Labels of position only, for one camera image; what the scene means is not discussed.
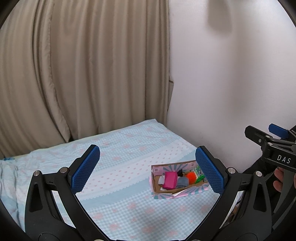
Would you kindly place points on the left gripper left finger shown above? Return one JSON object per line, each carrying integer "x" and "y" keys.
{"x": 53, "y": 211}

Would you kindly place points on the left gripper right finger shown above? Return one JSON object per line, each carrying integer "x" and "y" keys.
{"x": 242, "y": 211}

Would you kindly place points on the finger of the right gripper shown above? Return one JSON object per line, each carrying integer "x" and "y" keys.
{"x": 259, "y": 137}
{"x": 278, "y": 131}

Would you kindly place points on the green wet wipes pack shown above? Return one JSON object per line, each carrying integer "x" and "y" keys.
{"x": 199, "y": 174}

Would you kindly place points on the orange pompom ball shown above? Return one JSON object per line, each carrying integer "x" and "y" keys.
{"x": 192, "y": 177}

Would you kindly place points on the grey fluffy sock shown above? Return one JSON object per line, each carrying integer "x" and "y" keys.
{"x": 182, "y": 182}

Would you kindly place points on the black fabric scrunchie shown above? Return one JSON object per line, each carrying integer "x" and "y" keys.
{"x": 180, "y": 173}

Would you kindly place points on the magenta zip pouch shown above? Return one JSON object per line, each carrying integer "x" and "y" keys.
{"x": 170, "y": 181}

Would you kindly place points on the white cloth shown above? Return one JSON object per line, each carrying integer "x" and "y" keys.
{"x": 161, "y": 180}

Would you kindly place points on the person's right hand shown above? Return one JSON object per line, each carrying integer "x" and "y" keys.
{"x": 279, "y": 174}

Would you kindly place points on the black jacket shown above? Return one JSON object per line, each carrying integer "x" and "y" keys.
{"x": 266, "y": 170}

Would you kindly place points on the light blue patterned bedsheet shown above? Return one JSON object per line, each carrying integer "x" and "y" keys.
{"x": 118, "y": 195}

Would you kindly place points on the pink cardboard box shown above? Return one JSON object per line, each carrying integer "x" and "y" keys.
{"x": 159, "y": 192}

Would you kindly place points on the beige curtain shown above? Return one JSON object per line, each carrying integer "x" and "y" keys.
{"x": 74, "y": 69}

